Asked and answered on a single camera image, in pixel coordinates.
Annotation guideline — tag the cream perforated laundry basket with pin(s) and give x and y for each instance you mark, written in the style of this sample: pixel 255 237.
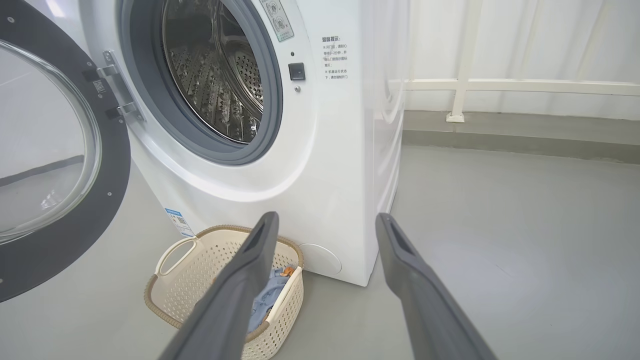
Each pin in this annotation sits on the cream perforated laundry basket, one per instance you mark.
pixel 190 295

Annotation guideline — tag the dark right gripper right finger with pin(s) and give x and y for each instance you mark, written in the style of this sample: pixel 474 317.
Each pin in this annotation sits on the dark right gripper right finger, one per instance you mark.
pixel 425 300

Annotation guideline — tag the white metal railing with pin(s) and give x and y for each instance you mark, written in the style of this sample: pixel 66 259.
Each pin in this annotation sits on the white metal railing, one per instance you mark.
pixel 525 87

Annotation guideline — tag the stainless steel washer drum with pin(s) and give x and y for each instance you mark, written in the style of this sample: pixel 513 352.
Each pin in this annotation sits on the stainless steel washer drum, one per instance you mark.
pixel 215 75

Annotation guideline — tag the grey rubber door gasket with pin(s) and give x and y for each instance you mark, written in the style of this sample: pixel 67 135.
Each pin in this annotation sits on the grey rubber door gasket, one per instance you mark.
pixel 273 100

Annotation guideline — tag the blue patterned cloth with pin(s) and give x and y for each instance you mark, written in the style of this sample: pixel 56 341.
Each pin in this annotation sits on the blue patterned cloth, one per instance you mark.
pixel 267 300

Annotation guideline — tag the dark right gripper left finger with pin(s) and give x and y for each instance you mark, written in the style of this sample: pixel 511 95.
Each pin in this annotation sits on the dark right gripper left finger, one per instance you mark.
pixel 235 300

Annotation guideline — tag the round drain filter cover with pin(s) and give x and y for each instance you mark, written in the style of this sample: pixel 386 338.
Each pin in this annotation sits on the round drain filter cover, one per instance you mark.
pixel 322 260

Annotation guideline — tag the washing machine door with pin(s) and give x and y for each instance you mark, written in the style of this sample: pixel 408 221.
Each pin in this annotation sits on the washing machine door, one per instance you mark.
pixel 100 210

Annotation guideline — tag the blue energy label sticker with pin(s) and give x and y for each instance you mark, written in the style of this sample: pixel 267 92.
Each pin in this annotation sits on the blue energy label sticker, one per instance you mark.
pixel 177 222

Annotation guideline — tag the white front-load washing machine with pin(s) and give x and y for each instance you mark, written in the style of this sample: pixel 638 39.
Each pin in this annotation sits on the white front-load washing machine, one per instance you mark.
pixel 340 175

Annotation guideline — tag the metal door hinge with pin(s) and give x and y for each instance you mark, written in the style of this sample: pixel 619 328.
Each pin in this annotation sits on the metal door hinge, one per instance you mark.
pixel 117 82

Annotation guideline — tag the black door latch socket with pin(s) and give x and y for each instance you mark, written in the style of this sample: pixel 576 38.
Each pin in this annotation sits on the black door latch socket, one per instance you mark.
pixel 296 71

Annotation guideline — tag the grey warning label sticker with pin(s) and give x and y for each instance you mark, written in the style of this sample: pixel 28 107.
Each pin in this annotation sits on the grey warning label sticker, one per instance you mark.
pixel 277 20

